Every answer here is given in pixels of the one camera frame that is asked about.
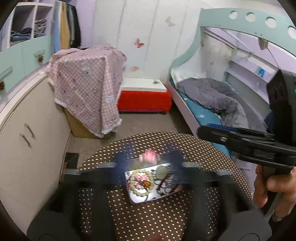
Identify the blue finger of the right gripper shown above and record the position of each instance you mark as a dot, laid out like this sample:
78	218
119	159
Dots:
215	136
222	128

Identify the pink bunny hair clip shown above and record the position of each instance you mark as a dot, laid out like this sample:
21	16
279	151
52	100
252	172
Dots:
149	156

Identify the grey metal box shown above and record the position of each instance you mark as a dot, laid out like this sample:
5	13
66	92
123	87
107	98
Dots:
140	180

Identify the pale jade pendant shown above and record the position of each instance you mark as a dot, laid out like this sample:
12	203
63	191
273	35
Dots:
161	172

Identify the right hand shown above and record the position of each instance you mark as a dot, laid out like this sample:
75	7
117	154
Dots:
284	184

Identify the teal bed sheet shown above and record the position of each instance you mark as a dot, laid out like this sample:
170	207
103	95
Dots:
200	115

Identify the grey duvet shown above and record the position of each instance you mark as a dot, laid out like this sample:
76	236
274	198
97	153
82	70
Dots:
219	98

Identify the brown polka dot tablecloth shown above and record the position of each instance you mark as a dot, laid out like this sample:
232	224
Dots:
168	215

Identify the red storage ottoman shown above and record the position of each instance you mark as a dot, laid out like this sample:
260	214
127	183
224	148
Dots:
144	95

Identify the pink gingham cloth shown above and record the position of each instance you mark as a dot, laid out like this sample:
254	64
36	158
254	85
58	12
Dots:
88	84

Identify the cardboard box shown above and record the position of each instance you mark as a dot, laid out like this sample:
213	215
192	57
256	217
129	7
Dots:
79	130

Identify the hanging clothes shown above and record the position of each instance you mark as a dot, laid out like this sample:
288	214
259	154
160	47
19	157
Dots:
65	29

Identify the beige cabinet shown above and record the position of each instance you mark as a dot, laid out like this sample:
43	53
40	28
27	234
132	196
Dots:
34	134

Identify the teal drawer unit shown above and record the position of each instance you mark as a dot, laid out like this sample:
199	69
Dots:
26	42

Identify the teal bed frame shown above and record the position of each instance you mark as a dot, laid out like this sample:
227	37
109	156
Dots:
242	47

